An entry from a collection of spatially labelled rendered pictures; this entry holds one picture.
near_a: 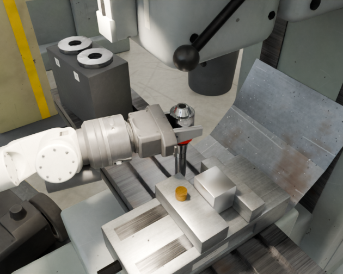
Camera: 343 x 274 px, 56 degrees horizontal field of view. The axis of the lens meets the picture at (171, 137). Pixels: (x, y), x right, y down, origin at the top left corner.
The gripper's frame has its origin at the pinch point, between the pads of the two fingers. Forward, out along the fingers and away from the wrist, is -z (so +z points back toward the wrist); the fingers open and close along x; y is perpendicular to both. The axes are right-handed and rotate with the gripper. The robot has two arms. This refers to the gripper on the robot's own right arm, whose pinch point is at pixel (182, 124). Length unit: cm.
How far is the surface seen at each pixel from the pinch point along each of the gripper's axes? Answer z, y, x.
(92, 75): 13.0, 1.0, 25.9
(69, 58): 17.3, 1.0, 36.3
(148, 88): -43, 113, 185
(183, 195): 3.7, 7.0, -10.9
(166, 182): 5.2, 8.6, -5.7
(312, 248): -41, 52, -10
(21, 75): 48, 72, 165
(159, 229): 8.8, 12.6, -12.7
